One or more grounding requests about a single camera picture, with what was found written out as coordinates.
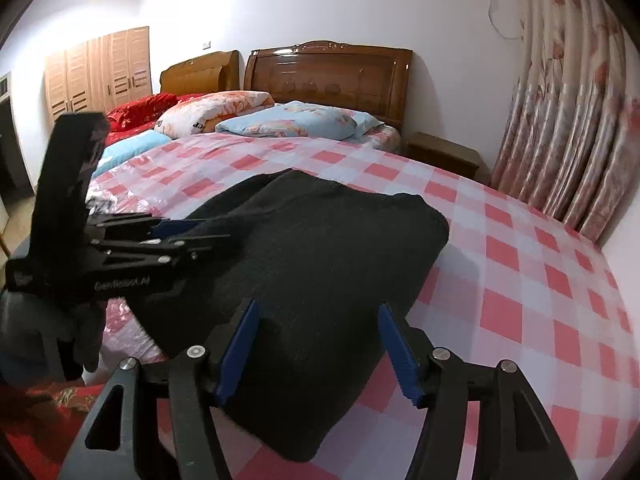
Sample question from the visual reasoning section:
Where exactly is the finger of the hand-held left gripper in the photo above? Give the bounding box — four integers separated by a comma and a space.
86, 212, 203, 244
90, 232, 234, 288

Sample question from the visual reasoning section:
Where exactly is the carved wooden headboard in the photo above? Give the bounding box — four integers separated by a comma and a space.
243, 41, 414, 131

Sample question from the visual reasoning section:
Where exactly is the person's left hand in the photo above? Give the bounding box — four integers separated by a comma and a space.
70, 304, 107, 375

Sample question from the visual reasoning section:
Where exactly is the light blue sheet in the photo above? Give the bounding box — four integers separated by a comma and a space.
92, 131, 173, 179

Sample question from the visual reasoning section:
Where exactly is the blue floral pillow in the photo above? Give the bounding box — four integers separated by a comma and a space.
215, 101, 384, 142

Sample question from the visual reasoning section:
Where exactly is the wooden wardrobe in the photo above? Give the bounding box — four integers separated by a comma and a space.
44, 26, 151, 126

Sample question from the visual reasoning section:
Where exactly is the pink checked bed sheet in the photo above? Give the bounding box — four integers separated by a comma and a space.
87, 132, 633, 480

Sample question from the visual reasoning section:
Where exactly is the dark knitted sweater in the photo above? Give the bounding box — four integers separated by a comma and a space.
131, 170, 451, 463

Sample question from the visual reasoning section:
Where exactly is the red quilt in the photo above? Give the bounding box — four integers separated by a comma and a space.
104, 92, 207, 134

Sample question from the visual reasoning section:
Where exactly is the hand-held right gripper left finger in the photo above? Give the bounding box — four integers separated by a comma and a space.
57, 299, 262, 480

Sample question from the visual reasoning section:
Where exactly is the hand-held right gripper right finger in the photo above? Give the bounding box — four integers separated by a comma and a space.
377, 304, 581, 480

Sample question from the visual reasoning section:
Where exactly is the wooden nightstand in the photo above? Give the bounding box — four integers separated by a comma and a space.
406, 132, 493, 186

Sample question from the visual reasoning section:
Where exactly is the pink floral curtain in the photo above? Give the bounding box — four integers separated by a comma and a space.
489, 0, 637, 247

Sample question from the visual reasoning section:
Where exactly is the thin wall wire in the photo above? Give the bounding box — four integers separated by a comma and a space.
487, 0, 524, 42

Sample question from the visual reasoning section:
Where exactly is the white pink floral pillow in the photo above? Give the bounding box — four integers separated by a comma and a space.
155, 90, 276, 140

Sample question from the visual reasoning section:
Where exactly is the red patterned cloth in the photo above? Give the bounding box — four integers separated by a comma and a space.
0, 381, 107, 480

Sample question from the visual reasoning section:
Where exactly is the plain wooden headboard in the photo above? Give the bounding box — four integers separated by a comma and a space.
160, 50, 241, 98

